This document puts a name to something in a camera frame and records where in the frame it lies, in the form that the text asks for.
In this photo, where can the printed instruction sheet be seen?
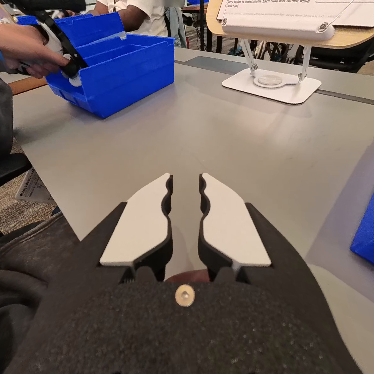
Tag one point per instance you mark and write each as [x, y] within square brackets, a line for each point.
[277, 13]

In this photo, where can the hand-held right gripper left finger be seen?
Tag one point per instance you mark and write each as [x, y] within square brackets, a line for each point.
[137, 230]

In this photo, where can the person's right hand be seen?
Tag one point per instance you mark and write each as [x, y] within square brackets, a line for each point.
[187, 276]

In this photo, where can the blue plastic bin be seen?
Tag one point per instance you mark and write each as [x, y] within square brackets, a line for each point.
[87, 26]
[131, 79]
[365, 233]

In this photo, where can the printed paper sheet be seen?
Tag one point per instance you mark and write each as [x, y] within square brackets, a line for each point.
[33, 188]

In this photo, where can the person's left hand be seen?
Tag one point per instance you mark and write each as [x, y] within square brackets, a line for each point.
[23, 43]

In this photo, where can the person's legs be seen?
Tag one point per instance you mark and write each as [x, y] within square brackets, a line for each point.
[26, 277]

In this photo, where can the blue wristband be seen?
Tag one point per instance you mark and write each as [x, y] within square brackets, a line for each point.
[1, 60]

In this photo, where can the person's left forearm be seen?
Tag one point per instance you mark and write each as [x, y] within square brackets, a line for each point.
[5, 117]

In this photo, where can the wood and white document stand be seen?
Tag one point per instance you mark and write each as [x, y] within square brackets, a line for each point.
[277, 87]

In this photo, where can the grey table with wooden edge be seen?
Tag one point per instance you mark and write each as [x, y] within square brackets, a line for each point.
[29, 84]

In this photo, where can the grey denim jacket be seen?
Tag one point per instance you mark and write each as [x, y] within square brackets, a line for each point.
[176, 26]

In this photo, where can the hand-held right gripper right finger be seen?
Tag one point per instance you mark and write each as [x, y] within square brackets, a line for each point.
[233, 233]

